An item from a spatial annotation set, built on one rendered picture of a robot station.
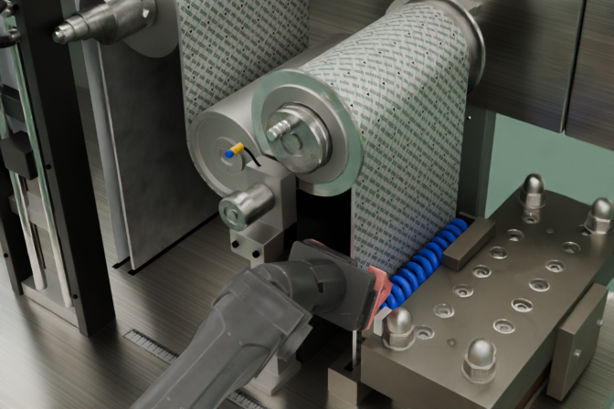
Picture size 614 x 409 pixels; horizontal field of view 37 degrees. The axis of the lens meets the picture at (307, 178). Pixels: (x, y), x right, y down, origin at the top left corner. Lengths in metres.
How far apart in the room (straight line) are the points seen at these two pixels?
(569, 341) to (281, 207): 0.37
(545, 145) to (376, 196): 2.40
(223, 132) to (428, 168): 0.25
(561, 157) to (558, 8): 2.21
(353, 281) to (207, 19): 0.35
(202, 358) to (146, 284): 0.62
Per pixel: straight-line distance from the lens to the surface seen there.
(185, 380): 0.71
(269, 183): 1.01
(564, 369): 1.15
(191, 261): 1.38
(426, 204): 1.15
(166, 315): 1.30
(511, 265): 1.17
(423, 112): 1.06
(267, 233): 1.03
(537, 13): 1.17
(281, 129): 0.95
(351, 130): 0.94
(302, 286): 0.91
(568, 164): 3.32
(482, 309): 1.11
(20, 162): 1.18
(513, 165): 3.27
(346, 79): 0.97
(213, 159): 1.12
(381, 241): 1.08
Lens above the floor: 1.76
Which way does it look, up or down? 34 degrees down
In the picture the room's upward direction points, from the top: 1 degrees counter-clockwise
